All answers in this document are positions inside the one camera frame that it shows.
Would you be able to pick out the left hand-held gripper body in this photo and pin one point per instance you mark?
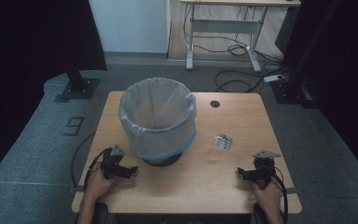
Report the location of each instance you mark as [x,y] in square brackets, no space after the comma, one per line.
[110,161]

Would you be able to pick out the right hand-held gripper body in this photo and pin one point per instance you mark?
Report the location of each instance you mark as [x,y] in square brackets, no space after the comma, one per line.
[264,169]

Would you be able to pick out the clear plastic cup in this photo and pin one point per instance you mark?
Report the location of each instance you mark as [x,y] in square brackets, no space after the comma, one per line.
[216,152]

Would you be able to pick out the green white blister pack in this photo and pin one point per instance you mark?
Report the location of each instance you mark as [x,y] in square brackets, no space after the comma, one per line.
[227,140]

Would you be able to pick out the trash bin with white liner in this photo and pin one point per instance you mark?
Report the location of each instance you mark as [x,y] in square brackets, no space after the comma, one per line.
[158,124]

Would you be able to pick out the person's left hand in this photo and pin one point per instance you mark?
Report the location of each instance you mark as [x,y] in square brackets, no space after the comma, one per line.
[98,185]

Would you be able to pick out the person's right hand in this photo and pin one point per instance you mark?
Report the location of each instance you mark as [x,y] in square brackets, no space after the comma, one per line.
[270,197]

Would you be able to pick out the black metal stand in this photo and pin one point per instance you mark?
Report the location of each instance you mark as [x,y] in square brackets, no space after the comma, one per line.
[292,90]

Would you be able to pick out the white power strip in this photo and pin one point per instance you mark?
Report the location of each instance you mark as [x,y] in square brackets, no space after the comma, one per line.
[273,78]

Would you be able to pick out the black curtain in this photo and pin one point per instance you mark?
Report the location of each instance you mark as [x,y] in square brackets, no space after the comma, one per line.
[28,46]
[348,62]

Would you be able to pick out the black stand with base plate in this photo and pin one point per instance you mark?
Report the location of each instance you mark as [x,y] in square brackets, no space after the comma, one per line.
[79,85]

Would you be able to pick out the grey metal frame desk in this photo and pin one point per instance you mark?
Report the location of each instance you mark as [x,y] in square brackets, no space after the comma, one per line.
[223,26]

